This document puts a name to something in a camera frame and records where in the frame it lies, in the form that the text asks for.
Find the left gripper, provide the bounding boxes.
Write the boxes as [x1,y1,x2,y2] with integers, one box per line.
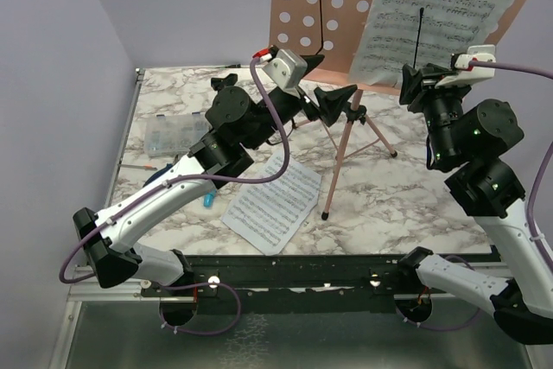
[245,55,357,150]

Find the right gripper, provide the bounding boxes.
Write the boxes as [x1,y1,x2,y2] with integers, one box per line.
[397,61,472,166]

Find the pink perforated music stand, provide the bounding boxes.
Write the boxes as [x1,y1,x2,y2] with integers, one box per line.
[266,0,549,219]

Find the sheet music page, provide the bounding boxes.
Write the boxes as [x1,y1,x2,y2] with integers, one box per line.
[221,159,321,256]
[348,0,526,87]

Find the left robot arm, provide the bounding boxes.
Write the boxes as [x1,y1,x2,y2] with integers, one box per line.
[73,47,358,296]

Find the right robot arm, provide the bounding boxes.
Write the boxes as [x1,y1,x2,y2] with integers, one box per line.
[397,64,552,345]

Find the black microphone desk stand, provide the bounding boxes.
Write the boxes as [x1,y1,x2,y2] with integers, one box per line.
[210,73,238,92]

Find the clear plastic parts box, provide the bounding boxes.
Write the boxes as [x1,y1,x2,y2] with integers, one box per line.
[143,112,211,157]

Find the red tipped thin rod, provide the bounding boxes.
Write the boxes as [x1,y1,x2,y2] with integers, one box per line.
[119,163,158,171]

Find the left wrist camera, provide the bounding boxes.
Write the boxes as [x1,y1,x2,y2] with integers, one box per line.
[253,48,308,97]

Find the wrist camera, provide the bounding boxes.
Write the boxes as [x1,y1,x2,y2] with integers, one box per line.
[253,48,308,97]
[451,44,496,86]

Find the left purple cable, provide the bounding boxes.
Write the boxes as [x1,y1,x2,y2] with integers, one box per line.
[58,48,291,336]

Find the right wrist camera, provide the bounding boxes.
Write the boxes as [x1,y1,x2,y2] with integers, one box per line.
[451,44,496,86]

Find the blue handled pliers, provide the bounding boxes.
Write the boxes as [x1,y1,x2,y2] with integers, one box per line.
[143,155,180,188]

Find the blue toy recorder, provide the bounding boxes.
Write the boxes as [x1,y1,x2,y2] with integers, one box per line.
[203,191,216,208]

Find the aluminium rail bracket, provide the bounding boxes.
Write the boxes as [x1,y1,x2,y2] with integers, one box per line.
[67,264,150,302]

